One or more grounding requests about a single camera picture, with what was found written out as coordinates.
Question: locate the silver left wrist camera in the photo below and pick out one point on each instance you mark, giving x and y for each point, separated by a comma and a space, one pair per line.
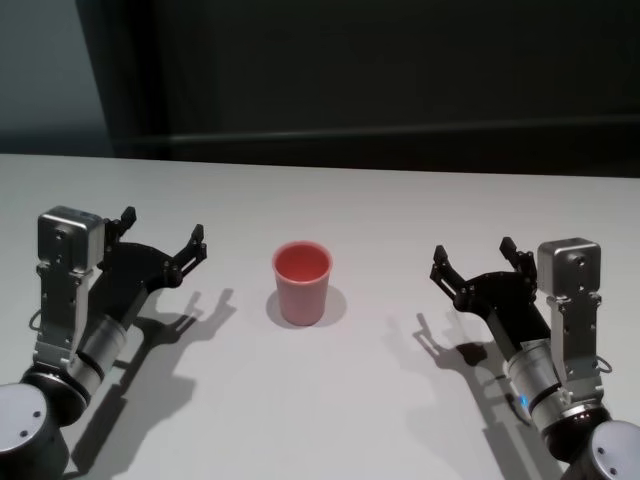
65, 240

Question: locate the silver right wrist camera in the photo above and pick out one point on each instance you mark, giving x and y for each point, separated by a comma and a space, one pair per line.
570, 265

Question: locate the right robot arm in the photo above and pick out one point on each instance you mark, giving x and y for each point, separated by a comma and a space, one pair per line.
540, 385

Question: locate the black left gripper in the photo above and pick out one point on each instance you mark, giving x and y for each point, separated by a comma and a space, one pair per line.
130, 275

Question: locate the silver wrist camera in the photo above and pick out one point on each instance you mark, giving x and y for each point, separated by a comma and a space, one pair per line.
570, 265
65, 240

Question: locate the pink plastic cup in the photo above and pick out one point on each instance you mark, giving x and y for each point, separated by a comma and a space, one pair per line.
302, 300

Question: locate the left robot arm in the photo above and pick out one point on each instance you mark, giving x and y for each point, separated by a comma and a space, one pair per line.
30, 425

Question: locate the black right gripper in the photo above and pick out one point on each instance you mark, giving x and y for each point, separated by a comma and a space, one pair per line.
510, 305

